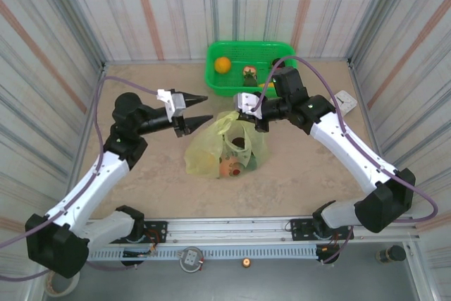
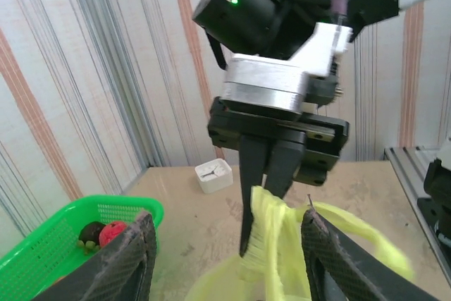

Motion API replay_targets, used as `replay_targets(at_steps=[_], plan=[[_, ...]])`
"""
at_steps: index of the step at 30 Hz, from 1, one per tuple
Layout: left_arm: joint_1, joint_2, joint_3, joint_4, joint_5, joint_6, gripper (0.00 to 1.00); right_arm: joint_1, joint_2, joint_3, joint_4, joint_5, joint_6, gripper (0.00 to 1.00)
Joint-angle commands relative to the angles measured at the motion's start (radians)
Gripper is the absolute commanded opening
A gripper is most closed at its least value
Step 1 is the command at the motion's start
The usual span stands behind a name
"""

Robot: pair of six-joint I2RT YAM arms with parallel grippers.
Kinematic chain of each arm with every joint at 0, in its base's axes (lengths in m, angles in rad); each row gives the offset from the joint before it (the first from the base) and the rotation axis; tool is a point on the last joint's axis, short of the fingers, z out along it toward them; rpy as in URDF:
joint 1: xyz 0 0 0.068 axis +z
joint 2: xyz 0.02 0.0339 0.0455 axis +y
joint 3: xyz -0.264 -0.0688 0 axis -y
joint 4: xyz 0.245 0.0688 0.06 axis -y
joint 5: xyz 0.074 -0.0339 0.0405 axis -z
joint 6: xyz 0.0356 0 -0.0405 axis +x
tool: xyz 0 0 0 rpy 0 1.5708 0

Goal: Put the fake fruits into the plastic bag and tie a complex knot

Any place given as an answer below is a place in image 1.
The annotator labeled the beige tape roll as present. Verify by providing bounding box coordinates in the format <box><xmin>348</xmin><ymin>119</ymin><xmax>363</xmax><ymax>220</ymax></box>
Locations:
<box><xmin>44</xmin><ymin>272</ymin><xmax>80</xmax><ymax>297</ymax></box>

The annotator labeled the green plastic basket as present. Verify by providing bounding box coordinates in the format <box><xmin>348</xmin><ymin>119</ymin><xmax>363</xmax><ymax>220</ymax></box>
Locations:
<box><xmin>205</xmin><ymin>40</ymin><xmax>299</xmax><ymax>97</ymax></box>

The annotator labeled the fake pink peach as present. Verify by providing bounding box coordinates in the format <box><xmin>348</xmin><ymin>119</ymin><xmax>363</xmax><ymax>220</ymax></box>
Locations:
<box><xmin>218</xmin><ymin>159</ymin><xmax>244</xmax><ymax>179</ymax></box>

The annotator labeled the dark lidded jar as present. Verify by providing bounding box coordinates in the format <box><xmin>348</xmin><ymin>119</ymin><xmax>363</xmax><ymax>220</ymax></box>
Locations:
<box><xmin>375</xmin><ymin>245</ymin><xmax>407</xmax><ymax>266</ymax></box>

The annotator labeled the fake yellow fruit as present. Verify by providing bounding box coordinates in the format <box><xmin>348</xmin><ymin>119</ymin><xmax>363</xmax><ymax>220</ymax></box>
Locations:
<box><xmin>206</xmin><ymin>154</ymin><xmax>221</xmax><ymax>175</ymax></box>

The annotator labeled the yellow printed plastic bag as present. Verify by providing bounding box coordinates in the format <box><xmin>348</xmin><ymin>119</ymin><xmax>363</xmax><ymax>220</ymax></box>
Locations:
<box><xmin>184</xmin><ymin>110</ymin><xmax>271</xmax><ymax>179</ymax></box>

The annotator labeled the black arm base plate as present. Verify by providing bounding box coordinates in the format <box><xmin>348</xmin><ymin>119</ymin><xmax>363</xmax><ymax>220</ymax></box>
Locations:
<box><xmin>144</xmin><ymin>221</ymin><xmax>168</xmax><ymax>244</ymax></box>
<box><xmin>289</xmin><ymin>219</ymin><xmax>318</xmax><ymax>242</ymax></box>

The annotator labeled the aluminium mounting rail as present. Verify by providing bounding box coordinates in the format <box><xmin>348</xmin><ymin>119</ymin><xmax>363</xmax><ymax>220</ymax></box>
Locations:
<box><xmin>86</xmin><ymin>218</ymin><xmax>420</xmax><ymax>245</ymax></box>

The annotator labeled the fake orange fruit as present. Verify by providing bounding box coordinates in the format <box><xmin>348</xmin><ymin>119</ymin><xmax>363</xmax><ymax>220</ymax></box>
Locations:
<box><xmin>214</xmin><ymin>56</ymin><xmax>233</xmax><ymax>75</ymax></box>

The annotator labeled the grey slotted cable duct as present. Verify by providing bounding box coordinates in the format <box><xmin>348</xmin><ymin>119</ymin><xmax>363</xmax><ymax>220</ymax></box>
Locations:
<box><xmin>87</xmin><ymin>246</ymin><xmax>330</xmax><ymax>262</ymax></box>

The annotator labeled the white square clock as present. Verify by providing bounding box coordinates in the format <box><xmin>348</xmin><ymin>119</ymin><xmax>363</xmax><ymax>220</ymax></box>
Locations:
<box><xmin>333</xmin><ymin>91</ymin><xmax>357</xmax><ymax>115</ymax></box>

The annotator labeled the round white socket device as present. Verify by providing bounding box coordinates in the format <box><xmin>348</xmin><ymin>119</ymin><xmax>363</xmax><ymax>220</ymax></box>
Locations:
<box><xmin>179</xmin><ymin>246</ymin><xmax>205</xmax><ymax>274</ymax></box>

